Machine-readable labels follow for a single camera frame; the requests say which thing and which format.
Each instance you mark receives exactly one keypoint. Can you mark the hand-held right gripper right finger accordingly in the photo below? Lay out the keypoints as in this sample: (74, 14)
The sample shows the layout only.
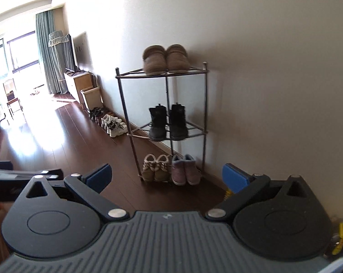
(234, 179)

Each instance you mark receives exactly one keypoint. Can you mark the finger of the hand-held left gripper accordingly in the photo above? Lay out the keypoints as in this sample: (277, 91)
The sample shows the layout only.
(0, 165)
(17, 175)

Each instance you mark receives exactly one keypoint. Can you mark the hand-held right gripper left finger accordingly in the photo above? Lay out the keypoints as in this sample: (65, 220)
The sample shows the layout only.
(99, 177)

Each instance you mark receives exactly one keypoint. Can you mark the purple fleece-lined boot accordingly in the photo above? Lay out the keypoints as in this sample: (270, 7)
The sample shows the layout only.
(192, 172)
(178, 173)

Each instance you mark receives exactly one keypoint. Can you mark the black winter boot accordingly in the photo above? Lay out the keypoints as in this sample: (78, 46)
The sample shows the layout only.
(158, 125)
(178, 125)

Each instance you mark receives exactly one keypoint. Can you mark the metal corner shoe rack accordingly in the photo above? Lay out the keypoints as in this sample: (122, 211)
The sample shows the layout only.
(126, 75)

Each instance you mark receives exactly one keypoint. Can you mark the brown fur-trimmed slipper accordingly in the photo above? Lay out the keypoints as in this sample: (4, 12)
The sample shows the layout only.
(154, 61)
(177, 59)

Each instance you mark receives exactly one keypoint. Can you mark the white chunky sneaker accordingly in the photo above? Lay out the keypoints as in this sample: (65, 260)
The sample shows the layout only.
(109, 119)
(116, 130)

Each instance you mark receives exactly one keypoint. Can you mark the dark shoe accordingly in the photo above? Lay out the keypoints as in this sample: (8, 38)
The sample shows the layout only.
(95, 113)

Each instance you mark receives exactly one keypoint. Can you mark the wooden chair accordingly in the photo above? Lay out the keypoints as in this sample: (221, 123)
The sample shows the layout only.
(10, 96)

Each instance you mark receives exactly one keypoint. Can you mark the beige waste bin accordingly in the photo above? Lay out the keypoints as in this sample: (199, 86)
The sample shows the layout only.
(91, 99)

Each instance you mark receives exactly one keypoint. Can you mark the wooden television cabinet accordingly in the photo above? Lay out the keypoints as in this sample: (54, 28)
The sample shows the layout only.
(74, 86)

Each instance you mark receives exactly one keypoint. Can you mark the teal curtain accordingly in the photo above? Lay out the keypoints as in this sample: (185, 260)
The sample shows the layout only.
(44, 62)

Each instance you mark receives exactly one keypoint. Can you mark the large window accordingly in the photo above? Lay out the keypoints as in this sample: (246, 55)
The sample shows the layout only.
(20, 54)

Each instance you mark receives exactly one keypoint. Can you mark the flat television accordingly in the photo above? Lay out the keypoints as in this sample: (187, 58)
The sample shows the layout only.
(70, 54)

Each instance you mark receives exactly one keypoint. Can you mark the lace dust cover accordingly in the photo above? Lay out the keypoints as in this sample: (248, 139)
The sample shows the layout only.
(57, 38)

